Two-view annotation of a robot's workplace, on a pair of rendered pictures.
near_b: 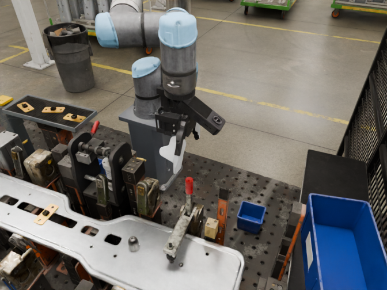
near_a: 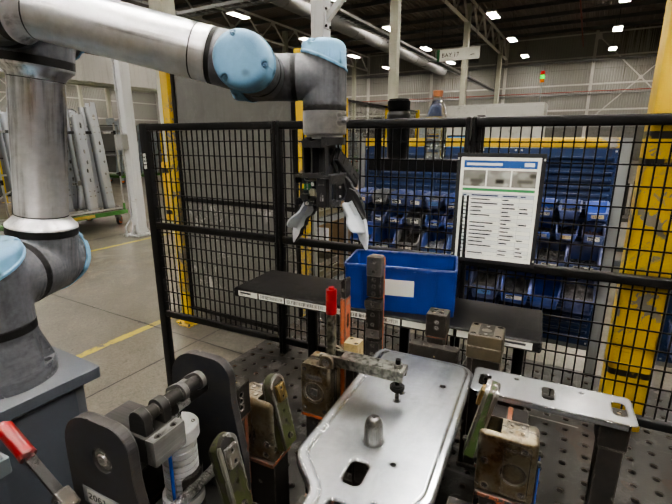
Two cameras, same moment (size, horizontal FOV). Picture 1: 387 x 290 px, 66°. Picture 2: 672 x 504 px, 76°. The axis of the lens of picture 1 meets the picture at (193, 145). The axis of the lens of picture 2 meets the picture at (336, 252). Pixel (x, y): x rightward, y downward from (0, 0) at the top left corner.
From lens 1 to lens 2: 102 cm
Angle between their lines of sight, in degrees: 78
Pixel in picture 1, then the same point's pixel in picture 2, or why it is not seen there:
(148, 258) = (394, 423)
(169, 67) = (342, 97)
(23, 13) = not seen: outside the picture
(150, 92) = (31, 309)
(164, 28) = (339, 47)
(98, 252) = (387, 491)
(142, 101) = (18, 342)
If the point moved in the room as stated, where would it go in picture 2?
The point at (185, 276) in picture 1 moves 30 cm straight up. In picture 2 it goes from (418, 389) to (425, 245)
